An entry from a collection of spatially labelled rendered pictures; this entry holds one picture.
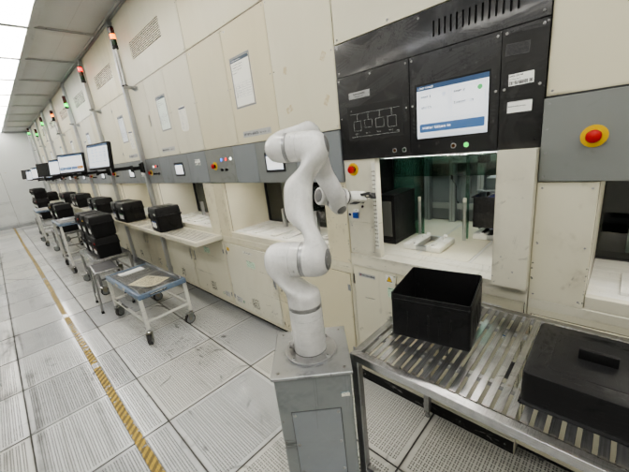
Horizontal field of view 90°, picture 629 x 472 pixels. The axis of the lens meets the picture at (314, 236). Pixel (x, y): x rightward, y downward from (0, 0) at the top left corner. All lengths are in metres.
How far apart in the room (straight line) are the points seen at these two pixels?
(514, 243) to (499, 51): 0.68
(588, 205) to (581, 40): 0.51
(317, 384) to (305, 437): 0.23
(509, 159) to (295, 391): 1.11
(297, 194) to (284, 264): 0.24
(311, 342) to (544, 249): 0.93
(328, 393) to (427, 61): 1.33
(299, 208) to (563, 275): 0.99
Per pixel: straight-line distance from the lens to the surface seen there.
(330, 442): 1.36
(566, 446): 1.05
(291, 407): 1.24
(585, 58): 1.39
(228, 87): 2.53
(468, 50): 1.46
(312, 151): 1.05
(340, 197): 1.39
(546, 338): 1.21
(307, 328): 1.13
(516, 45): 1.42
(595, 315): 1.52
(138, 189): 5.67
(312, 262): 1.01
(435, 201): 2.51
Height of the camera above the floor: 1.49
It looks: 16 degrees down
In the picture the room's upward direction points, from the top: 7 degrees counter-clockwise
